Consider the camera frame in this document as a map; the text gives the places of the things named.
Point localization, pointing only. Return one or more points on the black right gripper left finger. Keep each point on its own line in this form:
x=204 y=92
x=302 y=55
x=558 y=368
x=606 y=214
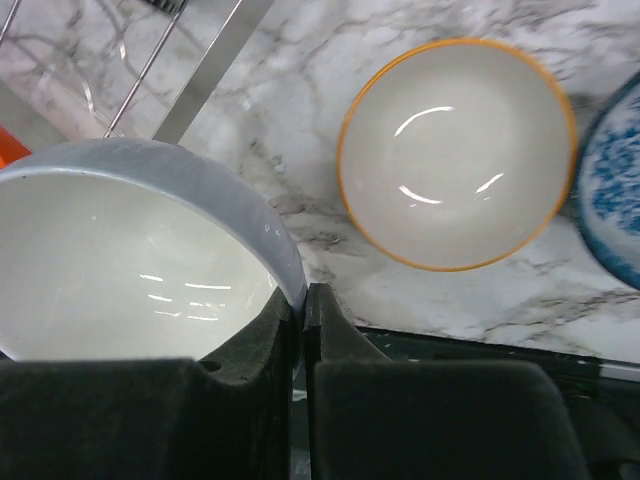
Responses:
x=226 y=416

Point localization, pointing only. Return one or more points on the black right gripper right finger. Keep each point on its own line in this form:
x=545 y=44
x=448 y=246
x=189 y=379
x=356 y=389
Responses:
x=371 y=417

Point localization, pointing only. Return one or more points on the beige speckled bowl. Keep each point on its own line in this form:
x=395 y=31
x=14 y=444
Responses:
x=456 y=154

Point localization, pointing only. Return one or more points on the red bowl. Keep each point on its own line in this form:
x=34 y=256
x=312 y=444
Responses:
x=11 y=149

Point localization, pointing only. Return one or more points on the blue and white bowl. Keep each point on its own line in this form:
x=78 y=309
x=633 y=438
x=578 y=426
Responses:
x=605 y=194

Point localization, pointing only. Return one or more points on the steel wire dish rack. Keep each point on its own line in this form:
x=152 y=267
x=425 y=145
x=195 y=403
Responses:
x=154 y=69

